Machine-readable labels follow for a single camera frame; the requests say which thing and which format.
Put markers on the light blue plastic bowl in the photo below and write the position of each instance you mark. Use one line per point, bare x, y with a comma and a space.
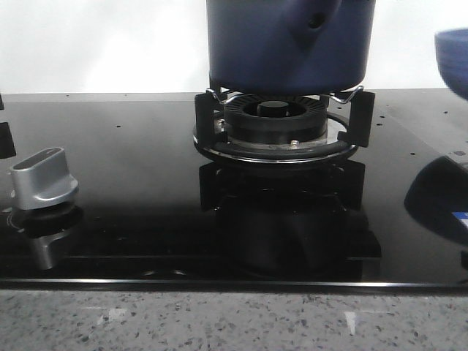
451, 56

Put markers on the blue cooking pot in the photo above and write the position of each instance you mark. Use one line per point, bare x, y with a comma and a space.
288, 47

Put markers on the black glass gas stove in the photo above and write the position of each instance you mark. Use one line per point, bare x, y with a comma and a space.
153, 214

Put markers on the silver stove knob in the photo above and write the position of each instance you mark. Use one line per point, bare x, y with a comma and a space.
43, 180

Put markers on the right black pan support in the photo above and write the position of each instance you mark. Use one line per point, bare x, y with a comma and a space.
349, 120

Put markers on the right black gas burner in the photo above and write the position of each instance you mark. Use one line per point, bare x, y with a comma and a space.
275, 120

